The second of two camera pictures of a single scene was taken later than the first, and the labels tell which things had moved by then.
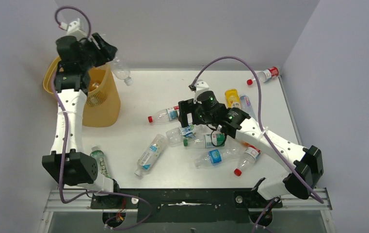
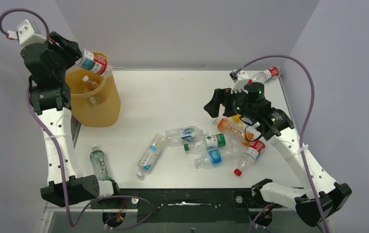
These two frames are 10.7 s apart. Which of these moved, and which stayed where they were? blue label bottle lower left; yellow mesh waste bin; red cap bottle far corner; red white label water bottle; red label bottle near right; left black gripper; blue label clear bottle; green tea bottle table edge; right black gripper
Moved: red white label water bottle; left black gripper; right black gripper
Stayed: blue label bottle lower left; green tea bottle table edge; yellow mesh waste bin; red label bottle near right; blue label clear bottle; red cap bottle far corner
